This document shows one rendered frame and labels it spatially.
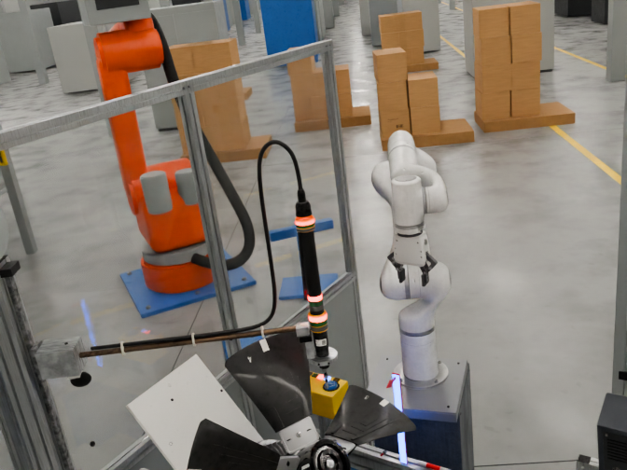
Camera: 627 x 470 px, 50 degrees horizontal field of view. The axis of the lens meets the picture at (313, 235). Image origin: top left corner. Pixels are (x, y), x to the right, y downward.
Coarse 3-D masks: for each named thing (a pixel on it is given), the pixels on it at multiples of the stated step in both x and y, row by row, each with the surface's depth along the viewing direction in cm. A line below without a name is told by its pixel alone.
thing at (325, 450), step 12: (312, 444) 165; (324, 444) 164; (336, 444) 166; (300, 456) 164; (312, 456) 160; (324, 456) 163; (336, 456) 165; (300, 468) 162; (312, 468) 159; (324, 468) 161; (336, 468) 164; (348, 468) 164
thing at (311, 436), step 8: (296, 424) 170; (304, 424) 170; (312, 424) 169; (280, 432) 170; (288, 432) 170; (296, 432) 170; (304, 432) 170; (312, 432) 169; (296, 440) 169; (304, 440) 169; (312, 440) 169; (288, 448) 169; (296, 448) 169
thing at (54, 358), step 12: (36, 348) 159; (48, 348) 160; (60, 348) 159; (72, 348) 158; (84, 348) 165; (36, 360) 158; (48, 360) 158; (60, 360) 158; (72, 360) 158; (84, 360) 164; (48, 372) 159; (60, 372) 160; (72, 372) 160
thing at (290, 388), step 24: (288, 336) 178; (240, 360) 175; (264, 360) 175; (288, 360) 175; (240, 384) 173; (264, 384) 173; (288, 384) 173; (264, 408) 172; (288, 408) 171; (312, 408) 171
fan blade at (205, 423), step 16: (208, 432) 149; (224, 432) 151; (192, 448) 147; (208, 448) 149; (224, 448) 151; (240, 448) 153; (256, 448) 155; (192, 464) 147; (208, 464) 149; (224, 464) 151; (240, 464) 153; (256, 464) 155; (272, 464) 158
